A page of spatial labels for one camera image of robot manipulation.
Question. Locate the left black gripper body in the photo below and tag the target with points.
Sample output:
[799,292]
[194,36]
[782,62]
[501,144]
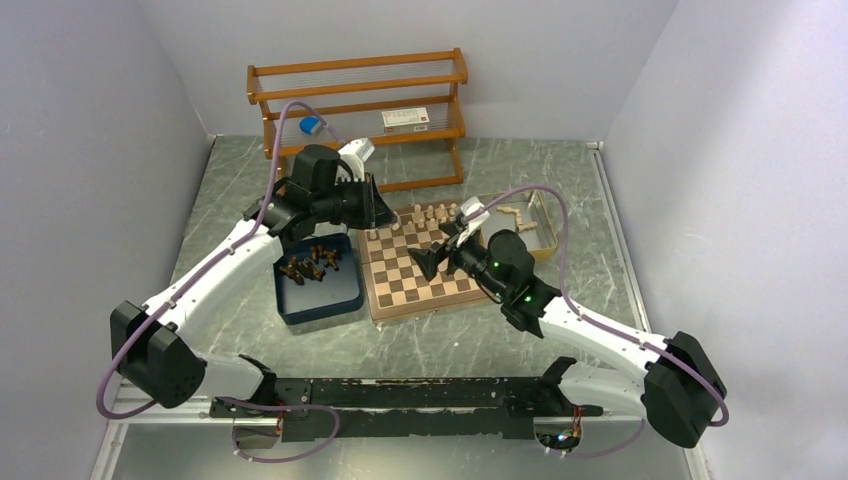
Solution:
[352,202]

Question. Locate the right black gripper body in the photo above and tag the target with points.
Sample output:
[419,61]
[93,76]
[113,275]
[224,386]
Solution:
[470,258]

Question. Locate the light queen chess piece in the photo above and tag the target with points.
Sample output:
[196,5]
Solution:
[418,215]

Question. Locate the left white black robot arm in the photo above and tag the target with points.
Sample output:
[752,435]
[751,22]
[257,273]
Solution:
[325,185]

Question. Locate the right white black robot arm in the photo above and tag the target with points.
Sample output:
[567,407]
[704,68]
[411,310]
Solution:
[669,383]

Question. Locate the light king chess piece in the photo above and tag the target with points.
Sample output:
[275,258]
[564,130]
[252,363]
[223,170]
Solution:
[515,212]

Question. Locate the wooden chess board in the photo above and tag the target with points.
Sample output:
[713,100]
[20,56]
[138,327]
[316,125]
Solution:
[394,283]

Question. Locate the dark chess pieces pile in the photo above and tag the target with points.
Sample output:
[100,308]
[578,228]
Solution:
[312,266]

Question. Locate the gold metal tin tray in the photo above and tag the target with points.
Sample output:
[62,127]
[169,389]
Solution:
[536,230]

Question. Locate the blue metal tin tray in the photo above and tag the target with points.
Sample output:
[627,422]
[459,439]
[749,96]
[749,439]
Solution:
[340,291]

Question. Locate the blue eraser block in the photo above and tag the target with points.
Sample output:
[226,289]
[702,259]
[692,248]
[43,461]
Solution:
[311,126]

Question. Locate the white red card box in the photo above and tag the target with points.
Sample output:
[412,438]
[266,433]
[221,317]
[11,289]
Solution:
[404,121]

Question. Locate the wooden two-tier shelf rack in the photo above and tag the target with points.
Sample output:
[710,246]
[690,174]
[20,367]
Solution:
[349,95]

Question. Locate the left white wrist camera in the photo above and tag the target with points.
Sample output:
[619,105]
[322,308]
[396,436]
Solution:
[353,155]

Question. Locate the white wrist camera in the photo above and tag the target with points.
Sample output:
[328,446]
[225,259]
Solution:
[353,155]
[473,214]

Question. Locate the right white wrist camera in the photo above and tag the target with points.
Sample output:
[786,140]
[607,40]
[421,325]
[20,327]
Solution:
[473,214]

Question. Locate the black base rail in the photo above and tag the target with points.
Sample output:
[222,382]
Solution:
[510,407]

